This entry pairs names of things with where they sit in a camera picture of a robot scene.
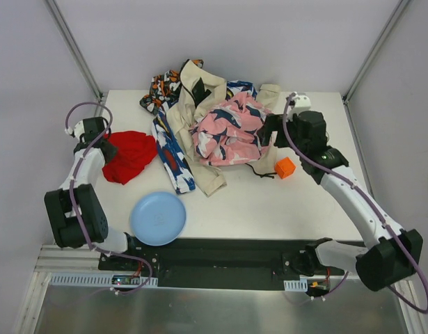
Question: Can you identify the blue plastic plate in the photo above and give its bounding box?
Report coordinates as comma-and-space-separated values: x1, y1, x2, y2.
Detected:
129, 191, 187, 246

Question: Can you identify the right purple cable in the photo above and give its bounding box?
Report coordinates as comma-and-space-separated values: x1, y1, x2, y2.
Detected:
282, 93, 428, 314

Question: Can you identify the aluminium frame post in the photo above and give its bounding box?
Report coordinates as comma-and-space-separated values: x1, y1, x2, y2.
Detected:
341, 0, 415, 104
43, 0, 104, 102

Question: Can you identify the left white cable duct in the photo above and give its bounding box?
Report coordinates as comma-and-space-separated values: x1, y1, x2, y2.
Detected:
49, 273, 158, 289

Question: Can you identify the left aluminium frame post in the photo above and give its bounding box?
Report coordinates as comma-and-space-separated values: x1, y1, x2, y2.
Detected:
43, 0, 104, 102

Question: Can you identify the pink patterned cloth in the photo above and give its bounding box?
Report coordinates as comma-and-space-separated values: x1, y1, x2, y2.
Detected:
189, 92, 271, 166

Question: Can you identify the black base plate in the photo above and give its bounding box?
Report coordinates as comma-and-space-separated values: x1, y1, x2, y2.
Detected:
97, 234, 357, 289

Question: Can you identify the orange cube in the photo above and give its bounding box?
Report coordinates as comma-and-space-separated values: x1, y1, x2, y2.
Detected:
274, 157, 296, 180

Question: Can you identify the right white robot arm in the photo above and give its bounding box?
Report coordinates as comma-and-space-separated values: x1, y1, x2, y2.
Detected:
257, 93, 427, 292

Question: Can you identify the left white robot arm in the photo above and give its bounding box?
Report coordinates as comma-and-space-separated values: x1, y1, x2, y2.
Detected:
44, 117, 129, 253

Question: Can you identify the right aluminium frame post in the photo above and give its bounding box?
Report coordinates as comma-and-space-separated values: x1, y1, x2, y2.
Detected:
341, 0, 415, 104

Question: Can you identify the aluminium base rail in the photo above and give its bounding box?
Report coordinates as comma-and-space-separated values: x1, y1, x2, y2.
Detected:
34, 245, 100, 273

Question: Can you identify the beige cloth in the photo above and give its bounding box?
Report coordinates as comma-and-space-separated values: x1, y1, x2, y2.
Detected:
166, 61, 280, 196

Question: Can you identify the white cable duct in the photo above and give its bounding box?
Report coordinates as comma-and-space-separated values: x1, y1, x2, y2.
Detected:
49, 273, 158, 289
283, 278, 308, 292

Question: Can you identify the orange black patterned cloth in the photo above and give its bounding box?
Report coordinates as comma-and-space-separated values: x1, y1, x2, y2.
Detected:
139, 60, 210, 116

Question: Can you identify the right white cable duct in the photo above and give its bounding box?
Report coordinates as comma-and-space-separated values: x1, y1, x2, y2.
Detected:
283, 278, 308, 292

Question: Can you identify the red cloth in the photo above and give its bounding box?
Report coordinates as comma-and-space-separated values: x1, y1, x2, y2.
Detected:
102, 131, 157, 185

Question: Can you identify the blue white patterned cloth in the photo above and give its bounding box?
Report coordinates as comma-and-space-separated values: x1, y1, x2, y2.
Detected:
150, 80, 256, 195

